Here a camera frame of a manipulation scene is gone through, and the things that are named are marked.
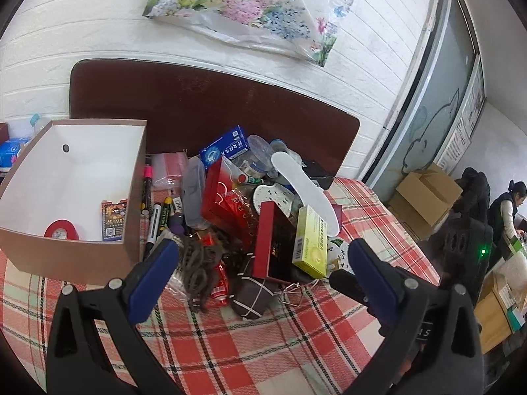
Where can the red plaid tablecloth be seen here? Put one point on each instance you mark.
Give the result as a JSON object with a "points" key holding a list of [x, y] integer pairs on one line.
{"points": [[255, 349]]}

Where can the blue tissue pack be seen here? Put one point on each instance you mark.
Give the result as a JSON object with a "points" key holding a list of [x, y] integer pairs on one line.
{"points": [[12, 154]]}

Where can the frosted glass door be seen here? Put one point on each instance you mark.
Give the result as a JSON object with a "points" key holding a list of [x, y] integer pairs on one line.
{"points": [[436, 103]]}

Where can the brown yarn bundle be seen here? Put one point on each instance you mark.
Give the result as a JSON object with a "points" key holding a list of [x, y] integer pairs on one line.
{"points": [[197, 263]]}

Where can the green and white tube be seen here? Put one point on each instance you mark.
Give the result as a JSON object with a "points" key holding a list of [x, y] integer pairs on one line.
{"points": [[250, 179]]}

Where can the wall notice sheets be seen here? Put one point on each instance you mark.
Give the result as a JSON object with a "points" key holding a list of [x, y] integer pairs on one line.
{"points": [[467, 119]]}

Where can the yellow-green medicine box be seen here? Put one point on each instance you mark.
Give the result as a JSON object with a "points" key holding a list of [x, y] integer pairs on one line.
{"points": [[311, 242]]}

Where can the white cardboard box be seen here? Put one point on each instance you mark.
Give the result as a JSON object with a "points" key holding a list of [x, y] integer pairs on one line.
{"points": [[61, 181]]}

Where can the pink-capped black marker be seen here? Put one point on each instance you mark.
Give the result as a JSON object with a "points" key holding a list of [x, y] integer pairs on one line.
{"points": [[147, 189]]}

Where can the dark brown headboard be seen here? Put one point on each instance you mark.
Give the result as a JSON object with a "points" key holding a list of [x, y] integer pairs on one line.
{"points": [[197, 98]]}

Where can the clear plastic container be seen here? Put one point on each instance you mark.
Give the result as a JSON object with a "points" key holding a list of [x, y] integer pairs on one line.
{"points": [[261, 152]]}

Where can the brown quilted pouch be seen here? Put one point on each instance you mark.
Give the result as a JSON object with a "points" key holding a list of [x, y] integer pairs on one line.
{"points": [[251, 298]]}

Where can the floral plastic bag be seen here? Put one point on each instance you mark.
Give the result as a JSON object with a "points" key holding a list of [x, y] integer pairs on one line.
{"points": [[255, 8]]}

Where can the yellow-capped black marker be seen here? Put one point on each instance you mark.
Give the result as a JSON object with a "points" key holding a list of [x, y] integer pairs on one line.
{"points": [[165, 214]]}

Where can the red tape roll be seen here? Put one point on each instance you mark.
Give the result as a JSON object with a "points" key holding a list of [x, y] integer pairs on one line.
{"points": [[61, 229]]}

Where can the red snack packet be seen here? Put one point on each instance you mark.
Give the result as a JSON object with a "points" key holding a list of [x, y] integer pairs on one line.
{"points": [[219, 286]]}

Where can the flat cardboard carton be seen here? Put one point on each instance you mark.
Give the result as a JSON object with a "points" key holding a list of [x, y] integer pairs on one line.
{"points": [[496, 317]]}

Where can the printed card packet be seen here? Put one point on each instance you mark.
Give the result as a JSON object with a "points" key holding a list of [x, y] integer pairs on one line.
{"points": [[114, 220]]}

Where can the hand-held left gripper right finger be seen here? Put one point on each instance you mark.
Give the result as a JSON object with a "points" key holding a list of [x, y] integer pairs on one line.
{"points": [[372, 277]]}

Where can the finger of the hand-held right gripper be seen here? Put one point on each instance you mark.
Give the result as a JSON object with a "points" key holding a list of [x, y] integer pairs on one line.
{"points": [[342, 280]]}

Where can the black wallet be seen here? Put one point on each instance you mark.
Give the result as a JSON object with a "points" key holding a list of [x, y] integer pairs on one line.
{"points": [[321, 175]]}

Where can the blue-capped plastic bottle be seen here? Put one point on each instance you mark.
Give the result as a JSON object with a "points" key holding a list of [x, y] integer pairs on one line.
{"points": [[39, 125]]}

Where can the dark red box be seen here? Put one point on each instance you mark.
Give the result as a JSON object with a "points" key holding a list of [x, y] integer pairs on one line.
{"points": [[271, 242]]}

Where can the purple small object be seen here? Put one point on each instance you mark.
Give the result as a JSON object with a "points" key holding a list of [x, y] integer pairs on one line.
{"points": [[178, 224]]}

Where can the white shoe insole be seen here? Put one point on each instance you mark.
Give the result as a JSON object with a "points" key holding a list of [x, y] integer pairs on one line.
{"points": [[304, 189]]}

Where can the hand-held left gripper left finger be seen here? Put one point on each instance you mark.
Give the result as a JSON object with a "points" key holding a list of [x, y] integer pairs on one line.
{"points": [[154, 273]]}

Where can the clear zip bag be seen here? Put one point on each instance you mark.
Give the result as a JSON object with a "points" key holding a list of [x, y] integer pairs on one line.
{"points": [[169, 168]]}

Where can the shiny red gift bag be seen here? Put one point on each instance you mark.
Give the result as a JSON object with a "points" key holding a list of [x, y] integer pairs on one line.
{"points": [[220, 201]]}

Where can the blue medicine box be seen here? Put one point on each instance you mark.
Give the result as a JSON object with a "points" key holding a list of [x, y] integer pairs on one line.
{"points": [[224, 146]]}

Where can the open cardboard carton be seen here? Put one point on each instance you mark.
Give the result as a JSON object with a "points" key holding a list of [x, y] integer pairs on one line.
{"points": [[426, 201]]}

